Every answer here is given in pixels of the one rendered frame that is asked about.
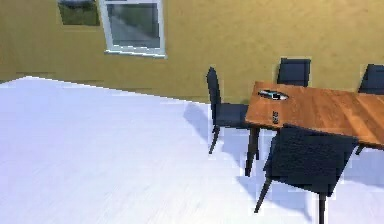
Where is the white framed window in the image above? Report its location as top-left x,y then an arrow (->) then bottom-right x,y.
97,0 -> 167,59

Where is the brown wooden dining table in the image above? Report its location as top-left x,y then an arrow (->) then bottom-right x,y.
244,80 -> 384,178

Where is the green framed wall picture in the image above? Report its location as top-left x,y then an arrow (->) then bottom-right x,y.
57,0 -> 101,27

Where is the dark blue dining chair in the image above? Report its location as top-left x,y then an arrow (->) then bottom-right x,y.
357,63 -> 384,96
276,57 -> 312,88
253,123 -> 359,224
205,66 -> 261,161

